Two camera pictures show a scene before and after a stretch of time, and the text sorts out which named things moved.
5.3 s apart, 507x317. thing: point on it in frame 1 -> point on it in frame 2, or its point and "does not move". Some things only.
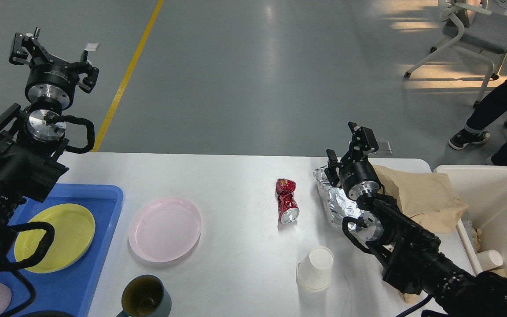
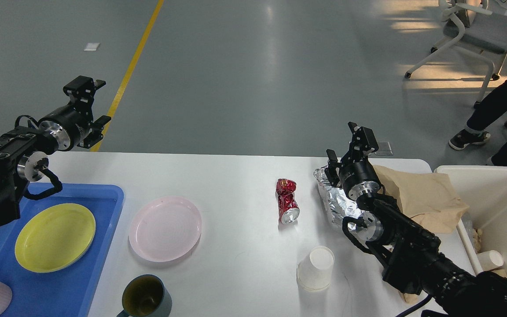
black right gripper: [357, 176] does not move
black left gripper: [53, 80] -> [68, 125]
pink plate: [165, 229] does not move
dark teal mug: [145, 296] does not move
